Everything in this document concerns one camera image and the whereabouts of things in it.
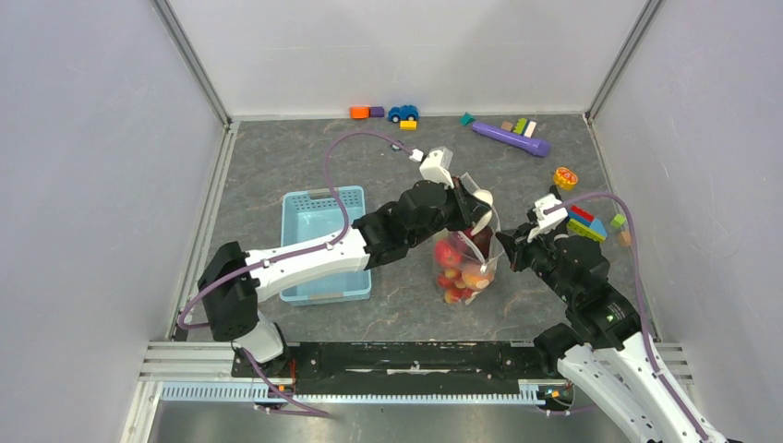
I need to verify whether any purple toy flashlight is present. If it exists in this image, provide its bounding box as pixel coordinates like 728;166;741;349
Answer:
471;121;551;157

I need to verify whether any white block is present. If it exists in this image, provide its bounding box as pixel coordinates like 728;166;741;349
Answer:
523;121;536;138

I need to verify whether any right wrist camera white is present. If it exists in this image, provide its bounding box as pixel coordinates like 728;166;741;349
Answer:
527;193;568;243

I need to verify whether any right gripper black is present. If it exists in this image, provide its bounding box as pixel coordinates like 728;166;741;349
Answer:
494;219;576;304

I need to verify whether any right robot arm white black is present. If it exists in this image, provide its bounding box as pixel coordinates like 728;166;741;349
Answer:
496;223;726;442

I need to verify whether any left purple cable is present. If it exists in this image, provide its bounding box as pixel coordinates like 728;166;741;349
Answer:
177;130;423;331

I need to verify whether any small green cube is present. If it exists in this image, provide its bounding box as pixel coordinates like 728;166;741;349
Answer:
610;213;627;230

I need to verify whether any clear polka dot zip bag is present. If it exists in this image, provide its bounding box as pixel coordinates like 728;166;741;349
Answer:
433;173;502;305

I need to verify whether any green lego block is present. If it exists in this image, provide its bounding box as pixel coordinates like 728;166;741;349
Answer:
512;117;529;135

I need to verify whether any blue toy car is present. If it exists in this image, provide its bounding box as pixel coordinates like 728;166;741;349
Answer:
387;104;419;124

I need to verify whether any multicolour duplo stack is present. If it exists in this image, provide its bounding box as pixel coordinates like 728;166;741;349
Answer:
567;205;608;243

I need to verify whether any orange block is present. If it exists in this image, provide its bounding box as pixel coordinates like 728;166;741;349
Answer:
349;106;371;120

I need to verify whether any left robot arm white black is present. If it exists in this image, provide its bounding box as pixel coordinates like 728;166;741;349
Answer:
197;178;493;377

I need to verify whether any white garlic toy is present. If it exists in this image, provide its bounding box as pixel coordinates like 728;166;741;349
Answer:
468;189;494;237

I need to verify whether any white slotted cable duct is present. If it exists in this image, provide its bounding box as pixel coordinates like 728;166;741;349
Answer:
160;381;541;405

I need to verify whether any tan wooden cube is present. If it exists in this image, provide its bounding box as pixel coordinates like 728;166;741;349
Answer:
617;231;632;247

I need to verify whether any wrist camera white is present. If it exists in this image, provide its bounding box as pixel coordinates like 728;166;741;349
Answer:
409;147;453;189
527;193;568;243

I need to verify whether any dark red apple toy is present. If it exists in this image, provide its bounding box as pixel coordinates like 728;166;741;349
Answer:
471;226;493;259

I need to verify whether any purple block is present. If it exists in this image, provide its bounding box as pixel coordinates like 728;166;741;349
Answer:
369;106;386;118

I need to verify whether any light blue plastic basket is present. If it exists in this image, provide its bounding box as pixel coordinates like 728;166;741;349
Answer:
280;186;372;305

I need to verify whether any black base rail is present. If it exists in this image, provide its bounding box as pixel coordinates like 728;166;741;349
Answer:
260;341;560;396

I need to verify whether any yellow butterfly duplo block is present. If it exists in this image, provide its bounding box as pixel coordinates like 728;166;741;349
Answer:
553;167;579;191

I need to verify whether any red pomegranate toy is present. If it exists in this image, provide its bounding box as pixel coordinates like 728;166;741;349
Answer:
434;239;464;269

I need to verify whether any teal block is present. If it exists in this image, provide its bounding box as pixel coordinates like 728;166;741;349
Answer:
460;113;475;126

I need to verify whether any orange peach toy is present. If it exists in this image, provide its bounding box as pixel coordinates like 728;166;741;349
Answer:
461;264;494;292

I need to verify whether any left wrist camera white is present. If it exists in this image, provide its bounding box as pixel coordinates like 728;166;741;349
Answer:
409;147;453;189

